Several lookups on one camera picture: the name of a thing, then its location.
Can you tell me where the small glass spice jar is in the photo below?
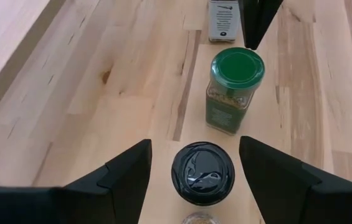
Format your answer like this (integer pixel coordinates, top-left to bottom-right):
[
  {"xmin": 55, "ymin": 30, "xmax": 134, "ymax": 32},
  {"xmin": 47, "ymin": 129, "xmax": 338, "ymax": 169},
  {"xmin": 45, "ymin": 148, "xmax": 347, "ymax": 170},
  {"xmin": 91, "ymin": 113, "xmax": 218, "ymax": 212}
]
[{"xmin": 181, "ymin": 211, "xmax": 222, "ymax": 224}]

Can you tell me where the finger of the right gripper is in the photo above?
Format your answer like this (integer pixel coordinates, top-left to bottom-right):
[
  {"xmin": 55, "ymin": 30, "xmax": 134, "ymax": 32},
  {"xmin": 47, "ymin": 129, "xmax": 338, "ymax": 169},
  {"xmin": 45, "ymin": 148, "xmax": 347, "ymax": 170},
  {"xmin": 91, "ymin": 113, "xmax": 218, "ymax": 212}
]
[
  {"xmin": 253, "ymin": 0, "xmax": 285, "ymax": 50},
  {"xmin": 237, "ymin": 0, "xmax": 259, "ymax": 50}
]

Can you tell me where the white lid bagel seasoning jar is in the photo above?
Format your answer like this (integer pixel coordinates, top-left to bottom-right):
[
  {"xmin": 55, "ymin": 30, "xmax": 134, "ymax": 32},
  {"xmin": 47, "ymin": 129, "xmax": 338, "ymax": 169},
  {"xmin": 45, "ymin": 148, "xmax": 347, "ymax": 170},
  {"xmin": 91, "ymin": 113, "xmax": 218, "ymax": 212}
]
[{"xmin": 208, "ymin": 0, "xmax": 242, "ymax": 44}]

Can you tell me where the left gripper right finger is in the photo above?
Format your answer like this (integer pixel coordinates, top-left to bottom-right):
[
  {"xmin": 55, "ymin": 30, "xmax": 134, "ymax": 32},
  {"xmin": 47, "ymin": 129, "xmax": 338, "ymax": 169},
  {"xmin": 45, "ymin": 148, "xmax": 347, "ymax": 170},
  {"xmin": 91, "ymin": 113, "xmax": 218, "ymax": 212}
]
[{"xmin": 239, "ymin": 136, "xmax": 352, "ymax": 224}]

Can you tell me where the black lid spice jar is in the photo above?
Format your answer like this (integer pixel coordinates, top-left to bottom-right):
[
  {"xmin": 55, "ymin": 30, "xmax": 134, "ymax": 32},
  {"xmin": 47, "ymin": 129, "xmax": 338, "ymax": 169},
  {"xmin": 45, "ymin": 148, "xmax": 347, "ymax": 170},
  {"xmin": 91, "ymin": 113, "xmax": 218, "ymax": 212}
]
[{"xmin": 171, "ymin": 141, "xmax": 235, "ymax": 207}]

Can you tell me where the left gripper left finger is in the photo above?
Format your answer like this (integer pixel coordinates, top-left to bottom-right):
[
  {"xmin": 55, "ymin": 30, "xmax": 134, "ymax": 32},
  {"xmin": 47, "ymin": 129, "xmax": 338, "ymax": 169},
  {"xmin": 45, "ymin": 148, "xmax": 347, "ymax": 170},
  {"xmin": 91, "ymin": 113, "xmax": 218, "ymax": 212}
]
[{"xmin": 0, "ymin": 139, "xmax": 153, "ymax": 224}]

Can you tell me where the green lid oregano jar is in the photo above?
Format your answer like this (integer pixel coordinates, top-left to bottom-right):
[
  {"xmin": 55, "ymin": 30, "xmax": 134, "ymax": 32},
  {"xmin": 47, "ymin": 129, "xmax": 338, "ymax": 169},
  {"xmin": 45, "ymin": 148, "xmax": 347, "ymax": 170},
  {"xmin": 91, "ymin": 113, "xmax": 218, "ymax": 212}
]
[{"xmin": 205, "ymin": 47, "xmax": 265, "ymax": 136}]

